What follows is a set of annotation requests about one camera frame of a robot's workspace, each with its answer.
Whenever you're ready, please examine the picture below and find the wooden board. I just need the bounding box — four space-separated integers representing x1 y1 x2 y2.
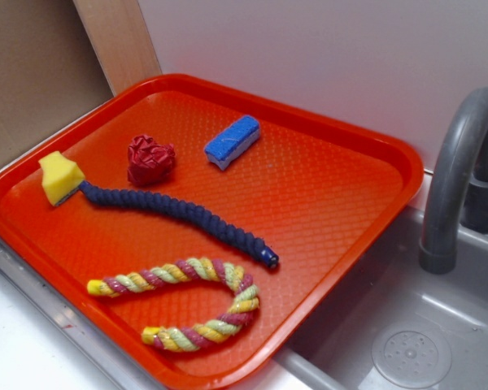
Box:
74 0 162 95

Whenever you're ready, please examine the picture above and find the blue and white sponge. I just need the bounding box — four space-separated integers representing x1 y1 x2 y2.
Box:
204 115 261 171

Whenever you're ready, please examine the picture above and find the grey plastic faucet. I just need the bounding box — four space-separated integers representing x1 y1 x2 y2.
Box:
419 87 488 275

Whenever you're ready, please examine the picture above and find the multicolour twisted rope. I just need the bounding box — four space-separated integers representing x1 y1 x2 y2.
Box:
86 257 261 353

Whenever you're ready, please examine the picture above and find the yellow sponge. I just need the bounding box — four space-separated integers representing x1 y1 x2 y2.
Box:
38 151 85 206

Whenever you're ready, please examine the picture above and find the dark blue braided rope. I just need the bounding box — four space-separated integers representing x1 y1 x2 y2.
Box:
79 180 281 269

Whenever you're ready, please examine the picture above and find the crumpled red paper ball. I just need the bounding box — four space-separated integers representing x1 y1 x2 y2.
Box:
127 134 176 187

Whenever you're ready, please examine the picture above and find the grey plastic sink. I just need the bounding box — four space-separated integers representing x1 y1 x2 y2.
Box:
276 208 488 389

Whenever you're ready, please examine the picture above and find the orange plastic tray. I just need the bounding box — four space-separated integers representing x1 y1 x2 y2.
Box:
0 75 423 389

